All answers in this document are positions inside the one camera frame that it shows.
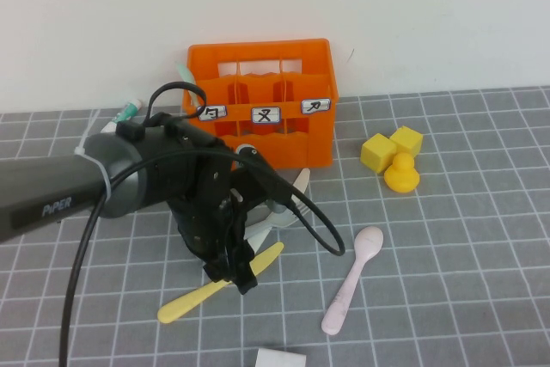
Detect orange plastic cutlery holder crate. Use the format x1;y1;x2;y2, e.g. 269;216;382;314
180;38;340;170

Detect grey grid pattern mat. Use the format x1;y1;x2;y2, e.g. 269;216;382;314
0;87;550;367

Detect mint green plastic spoon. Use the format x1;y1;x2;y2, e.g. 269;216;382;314
174;60;199;108

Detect grey plastic fork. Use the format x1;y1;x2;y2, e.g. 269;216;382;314
248;201;313;231

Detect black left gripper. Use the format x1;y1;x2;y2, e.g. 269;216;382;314
171;147;260;296

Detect paper label with knife character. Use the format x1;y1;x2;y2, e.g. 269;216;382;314
300;97;332;115

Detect yellow foam cube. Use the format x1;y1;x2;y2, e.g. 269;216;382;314
360;132;399;174
389;125;425;157

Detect paper label with spoon character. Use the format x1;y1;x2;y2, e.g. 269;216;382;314
196;103;228;121

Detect cream white plastic knife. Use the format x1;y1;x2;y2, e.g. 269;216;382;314
244;168;311;261

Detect white zip tie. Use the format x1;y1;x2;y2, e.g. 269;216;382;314
73;117;115;200

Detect white and green glue stick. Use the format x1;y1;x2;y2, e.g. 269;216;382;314
101;98;143;136

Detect yellow rubber duck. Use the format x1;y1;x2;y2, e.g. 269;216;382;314
383;151;421;193

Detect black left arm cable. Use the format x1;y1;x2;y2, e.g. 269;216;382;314
58;81;347;367

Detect pink plastic spoon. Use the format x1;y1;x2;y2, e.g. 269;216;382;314
321;225;385;336

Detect white paper sheet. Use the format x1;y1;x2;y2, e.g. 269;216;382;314
255;346;307;367

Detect paper label with fork character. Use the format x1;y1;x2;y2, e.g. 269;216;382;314
250;105;282;124

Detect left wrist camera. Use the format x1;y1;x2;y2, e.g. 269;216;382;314
229;143;302;216

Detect yellow plastic knife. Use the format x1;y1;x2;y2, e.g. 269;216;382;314
156;241;285;324

